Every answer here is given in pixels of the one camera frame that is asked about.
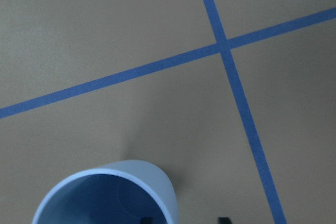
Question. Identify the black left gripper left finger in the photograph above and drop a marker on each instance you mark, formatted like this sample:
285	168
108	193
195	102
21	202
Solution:
146	220

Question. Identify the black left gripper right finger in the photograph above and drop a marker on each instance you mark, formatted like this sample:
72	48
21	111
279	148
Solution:
224	220

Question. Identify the light blue cup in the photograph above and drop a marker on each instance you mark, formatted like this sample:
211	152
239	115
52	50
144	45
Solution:
120	192

